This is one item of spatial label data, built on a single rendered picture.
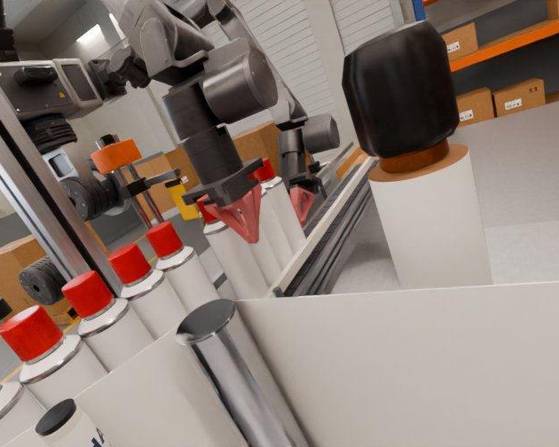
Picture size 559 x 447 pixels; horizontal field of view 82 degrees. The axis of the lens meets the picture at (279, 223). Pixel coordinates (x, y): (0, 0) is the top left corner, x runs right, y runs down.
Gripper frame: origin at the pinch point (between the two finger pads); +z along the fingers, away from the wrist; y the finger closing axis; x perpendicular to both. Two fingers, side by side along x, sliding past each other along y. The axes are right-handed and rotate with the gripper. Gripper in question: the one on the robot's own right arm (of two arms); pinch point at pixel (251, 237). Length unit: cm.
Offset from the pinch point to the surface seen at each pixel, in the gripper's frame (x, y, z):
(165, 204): 331, 241, 50
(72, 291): 5.4, -19.3, -6.5
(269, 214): 4.0, 10.9, 1.4
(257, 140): 25, 47, -7
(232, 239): 3.7, 0.1, 0.0
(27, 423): 4.3, -27.4, -0.3
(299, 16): 146, 426, -100
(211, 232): 5.5, -1.1, -2.1
